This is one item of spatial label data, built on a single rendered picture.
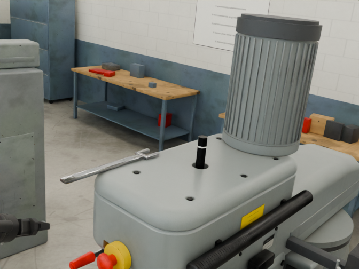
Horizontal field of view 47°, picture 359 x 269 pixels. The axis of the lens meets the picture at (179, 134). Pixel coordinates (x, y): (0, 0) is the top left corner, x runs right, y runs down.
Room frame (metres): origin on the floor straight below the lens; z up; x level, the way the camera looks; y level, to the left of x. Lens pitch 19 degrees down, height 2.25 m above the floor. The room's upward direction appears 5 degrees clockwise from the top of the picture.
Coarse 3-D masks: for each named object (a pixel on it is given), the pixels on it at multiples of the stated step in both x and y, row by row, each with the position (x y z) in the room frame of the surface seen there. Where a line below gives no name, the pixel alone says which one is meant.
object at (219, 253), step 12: (300, 192) 0.94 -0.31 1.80; (288, 204) 0.86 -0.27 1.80; (300, 204) 0.88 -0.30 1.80; (264, 216) 0.80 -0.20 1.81; (276, 216) 0.80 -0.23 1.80; (288, 216) 0.84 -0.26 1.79; (252, 228) 0.74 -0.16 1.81; (264, 228) 0.76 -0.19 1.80; (228, 240) 0.69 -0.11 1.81; (240, 240) 0.70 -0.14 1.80; (252, 240) 0.72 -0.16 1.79; (216, 252) 0.65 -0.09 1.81; (228, 252) 0.66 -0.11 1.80; (192, 264) 0.60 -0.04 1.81; (204, 264) 0.61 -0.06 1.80; (216, 264) 0.63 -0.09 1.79
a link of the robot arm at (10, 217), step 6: (6, 216) 1.10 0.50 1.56; (12, 216) 1.12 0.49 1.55; (12, 222) 1.09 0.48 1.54; (18, 222) 1.12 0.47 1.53; (24, 222) 1.14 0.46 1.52; (30, 222) 1.16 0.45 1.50; (36, 222) 1.17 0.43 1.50; (18, 228) 1.10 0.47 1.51; (24, 228) 1.13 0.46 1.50; (30, 228) 1.15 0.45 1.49; (36, 228) 1.15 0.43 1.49; (12, 234) 1.08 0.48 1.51; (18, 234) 1.11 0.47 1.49; (24, 234) 1.12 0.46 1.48; (30, 234) 1.14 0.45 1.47; (6, 240) 1.07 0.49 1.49
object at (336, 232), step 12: (336, 216) 1.29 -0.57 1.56; (348, 216) 1.29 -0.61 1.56; (324, 228) 1.19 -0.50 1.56; (336, 228) 1.20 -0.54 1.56; (348, 228) 1.21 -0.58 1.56; (312, 240) 1.12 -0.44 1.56; (324, 240) 1.12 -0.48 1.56; (336, 240) 1.13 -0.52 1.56; (348, 240) 1.18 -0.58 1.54; (288, 252) 1.09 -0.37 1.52; (336, 252) 1.13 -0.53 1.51; (348, 252) 1.22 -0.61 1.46; (288, 264) 1.07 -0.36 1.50; (300, 264) 1.05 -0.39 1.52; (312, 264) 1.04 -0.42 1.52
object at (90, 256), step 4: (88, 252) 0.74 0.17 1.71; (92, 252) 0.74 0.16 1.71; (96, 252) 0.75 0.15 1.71; (100, 252) 0.76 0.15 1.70; (80, 256) 0.73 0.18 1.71; (84, 256) 0.73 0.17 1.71; (88, 256) 0.73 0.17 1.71; (92, 256) 0.74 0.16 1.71; (96, 256) 0.75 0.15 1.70; (72, 260) 0.71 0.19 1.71; (76, 260) 0.71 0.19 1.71; (80, 260) 0.72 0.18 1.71; (84, 260) 0.72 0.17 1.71; (88, 260) 0.73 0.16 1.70; (92, 260) 0.73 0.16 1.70; (72, 264) 0.70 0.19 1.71; (76, 264) 0.71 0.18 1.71; (80, 264) 0.71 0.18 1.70; (84, 264) 0.72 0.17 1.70; (72, 268) 0.70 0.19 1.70; (76, 268) 0.71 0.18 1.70
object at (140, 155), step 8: (136, 152) 0.87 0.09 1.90; (144, 152) 0.88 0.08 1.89; (120, 160) 0.81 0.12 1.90; (128, 160) 0.82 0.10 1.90; (136, 160) 0.83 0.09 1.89; (96, 168) 0.76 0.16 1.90; (104, 168) 0.77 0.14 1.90; (112, 168) 0.78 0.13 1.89; (72, 176) 0.72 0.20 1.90; (80, 176) 0.72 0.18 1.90; (88, 176) 0.73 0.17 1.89
